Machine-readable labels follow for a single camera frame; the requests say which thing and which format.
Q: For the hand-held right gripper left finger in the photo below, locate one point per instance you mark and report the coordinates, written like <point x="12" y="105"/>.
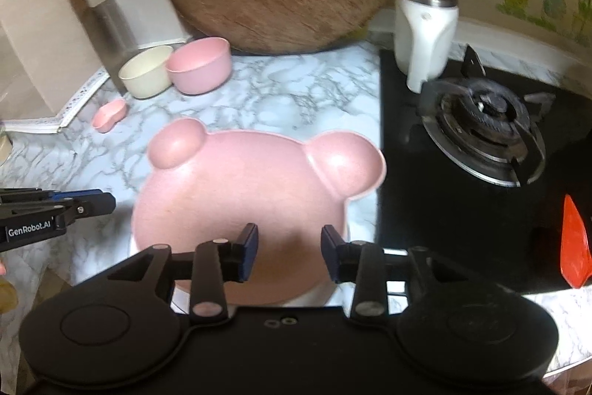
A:
<point x="249" y="249"/>

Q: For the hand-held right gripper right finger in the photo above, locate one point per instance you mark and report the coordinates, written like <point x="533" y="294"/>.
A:
<point x="329" y="249"/>

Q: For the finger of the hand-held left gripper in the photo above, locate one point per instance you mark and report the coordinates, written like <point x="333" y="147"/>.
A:
<point x="46" y="196"/>
<point x="92" y="205"/>

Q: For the large white plate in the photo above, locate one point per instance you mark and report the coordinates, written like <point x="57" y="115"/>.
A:
<point x="310" y="297"/>

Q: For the pink bear-shaped plate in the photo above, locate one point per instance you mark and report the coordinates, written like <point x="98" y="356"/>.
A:
<point x="240" y="182"/>

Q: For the small pink heart-shaped dish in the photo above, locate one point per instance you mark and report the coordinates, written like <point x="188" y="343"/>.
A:
<point x="108" y="117"/>

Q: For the cream bowl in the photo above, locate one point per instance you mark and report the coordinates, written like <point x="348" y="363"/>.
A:
<point x="143" y="82"/>

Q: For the pink bowl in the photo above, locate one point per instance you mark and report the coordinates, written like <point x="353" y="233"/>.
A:
<point x="199" y="75"/>

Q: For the music note trim tape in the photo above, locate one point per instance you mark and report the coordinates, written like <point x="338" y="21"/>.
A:
<point x="78" y="103"/>

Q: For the black glass gas stove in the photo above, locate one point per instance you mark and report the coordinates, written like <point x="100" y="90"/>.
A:
<point x="416" y="200"/>

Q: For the gas stove burner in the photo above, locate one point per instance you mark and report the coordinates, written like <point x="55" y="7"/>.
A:
<point x="481" y="112"/>

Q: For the white mug with steel rim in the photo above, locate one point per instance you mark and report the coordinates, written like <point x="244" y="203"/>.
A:
<point x="421" y="38"/>

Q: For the red plastic spatula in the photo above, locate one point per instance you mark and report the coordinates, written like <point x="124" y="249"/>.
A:
<point x="573" y="247"/>

